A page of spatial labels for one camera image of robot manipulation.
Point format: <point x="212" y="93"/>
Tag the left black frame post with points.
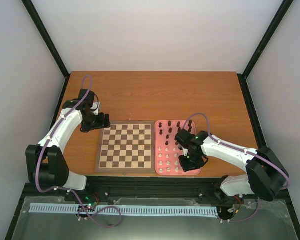
<point x="34" y="15"/>

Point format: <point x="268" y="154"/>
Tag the wooden chessboard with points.
<point x="126" y="147"/>

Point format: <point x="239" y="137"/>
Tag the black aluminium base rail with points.
<point x="201" y="190"/>

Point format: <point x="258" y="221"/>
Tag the right black frame post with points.
<point x="274" y="24"/>

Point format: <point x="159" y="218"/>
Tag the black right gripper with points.
<point x="186" y="167"/>

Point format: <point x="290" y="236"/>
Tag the pink piece tray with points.
<point x="167" y="150"/>

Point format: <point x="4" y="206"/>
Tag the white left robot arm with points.
<point x="46" y="164"/>

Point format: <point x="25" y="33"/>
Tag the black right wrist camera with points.
<point x="183" y="138"/>

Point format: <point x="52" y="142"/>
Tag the green lit circuit board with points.
<point x="92" y="201"/>

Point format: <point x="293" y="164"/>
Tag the black frame post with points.
<point x="34" y="15"/>
<point x="274" y="24"/>

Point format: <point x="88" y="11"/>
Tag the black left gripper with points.
<point x="101" y="124"/>

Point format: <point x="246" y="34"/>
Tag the light blue cable duct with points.
<point x="126" y="210"/>

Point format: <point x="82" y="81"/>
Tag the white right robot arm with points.
<point x="264" y="175"/>

